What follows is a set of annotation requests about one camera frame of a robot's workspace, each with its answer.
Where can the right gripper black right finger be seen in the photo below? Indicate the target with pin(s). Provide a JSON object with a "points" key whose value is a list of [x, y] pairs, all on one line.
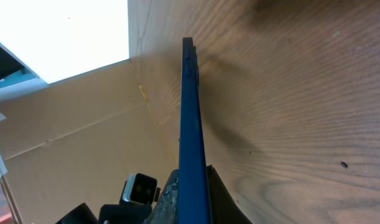
{"points": [[223, 207]]}

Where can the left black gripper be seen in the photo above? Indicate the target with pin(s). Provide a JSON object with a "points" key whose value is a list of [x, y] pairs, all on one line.
{"points": [[126, 213]]}

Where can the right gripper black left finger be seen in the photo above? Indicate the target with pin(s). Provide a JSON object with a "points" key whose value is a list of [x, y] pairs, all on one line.
{"points": [[165, 211]]}

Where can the blue Galaxy smartphone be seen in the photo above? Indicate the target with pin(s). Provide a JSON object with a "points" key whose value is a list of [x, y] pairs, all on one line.
{"points": [[193, 193]]}

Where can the brown cardboard box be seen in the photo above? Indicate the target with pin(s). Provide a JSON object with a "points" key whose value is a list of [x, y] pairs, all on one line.
{"points": [[77, 142]]}

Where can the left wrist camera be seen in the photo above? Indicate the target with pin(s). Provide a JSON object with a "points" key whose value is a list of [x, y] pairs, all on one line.
{"points": [[140, 189]]}

